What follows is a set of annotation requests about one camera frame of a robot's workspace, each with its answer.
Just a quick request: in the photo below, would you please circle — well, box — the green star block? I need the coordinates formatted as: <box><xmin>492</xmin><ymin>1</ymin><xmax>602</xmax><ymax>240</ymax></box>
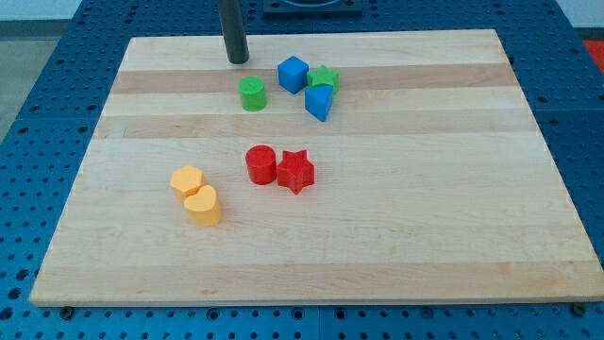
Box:
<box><xmin>307</xmin><ymin>65</ymin><xmax>340</xmax><ymax>94</ymax></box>

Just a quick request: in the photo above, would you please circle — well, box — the red star block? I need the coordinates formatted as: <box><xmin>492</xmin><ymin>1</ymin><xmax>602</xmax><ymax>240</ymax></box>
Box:
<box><xmin>277</xmin><ymin>150</ymin><xmax>315</xmax><ymax>195</ymax></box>

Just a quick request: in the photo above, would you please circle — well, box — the blue triangular prism block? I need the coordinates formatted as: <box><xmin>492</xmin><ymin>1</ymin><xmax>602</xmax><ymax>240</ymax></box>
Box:
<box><xmin>305</xmin><ymin>85</ymin><xmax>333</xmax><ymax>122</ymax></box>

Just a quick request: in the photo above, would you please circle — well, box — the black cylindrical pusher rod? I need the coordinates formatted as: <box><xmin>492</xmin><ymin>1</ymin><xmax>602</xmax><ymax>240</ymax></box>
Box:
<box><xmin>217</xmin><ymin>0</ymin><xmax>249</xmax><ymax>64</ymax></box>

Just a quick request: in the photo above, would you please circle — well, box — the green cylinder block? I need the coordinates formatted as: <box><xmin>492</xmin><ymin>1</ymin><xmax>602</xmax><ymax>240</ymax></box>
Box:
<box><xmin>239</xmin><ymin>76</ymin><xmax>267</xmax><ymax>111</ymax></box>

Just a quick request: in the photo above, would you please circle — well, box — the yellow heart block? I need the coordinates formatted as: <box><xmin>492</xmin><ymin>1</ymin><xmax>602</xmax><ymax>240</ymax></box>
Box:
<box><xmin>183</xmin><ymin>185</ymin><xmax>222</xmax><ymax>227</ymax></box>

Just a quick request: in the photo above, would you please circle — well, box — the blue cube block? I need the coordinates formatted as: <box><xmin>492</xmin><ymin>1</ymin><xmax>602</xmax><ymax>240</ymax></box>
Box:
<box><xmin>277</xmin><ymin>56</ymin><xmax>310</xmax><ymax>94</ymax></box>

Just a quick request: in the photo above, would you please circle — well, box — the red cylinder block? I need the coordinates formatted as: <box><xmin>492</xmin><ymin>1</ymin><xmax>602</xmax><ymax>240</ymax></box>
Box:
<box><xmin>245</xmin><ymin>144</ymin><xmax>277</xmax><ymax>185</ymax></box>

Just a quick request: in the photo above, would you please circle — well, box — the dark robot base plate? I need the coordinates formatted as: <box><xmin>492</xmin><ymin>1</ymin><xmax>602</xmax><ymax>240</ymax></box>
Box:
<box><xmin>262</xmin><ymin>0</ymin><xmax>363</xmax><ymax>18</ymax></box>

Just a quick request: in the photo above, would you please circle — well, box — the yellow hexagon block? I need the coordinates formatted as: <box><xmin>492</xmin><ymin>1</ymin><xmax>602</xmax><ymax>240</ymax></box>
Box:
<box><xmin>170</xmin><ymin>165</ymin><xmax>205</xmax><ymax>202</ymax></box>

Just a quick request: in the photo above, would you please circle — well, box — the light wooden board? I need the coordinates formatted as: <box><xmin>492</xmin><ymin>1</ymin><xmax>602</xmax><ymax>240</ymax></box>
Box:
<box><xmin>29</xmin><ymin>29</ymin><xmax>603</xmax><ymax>307</ymax></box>

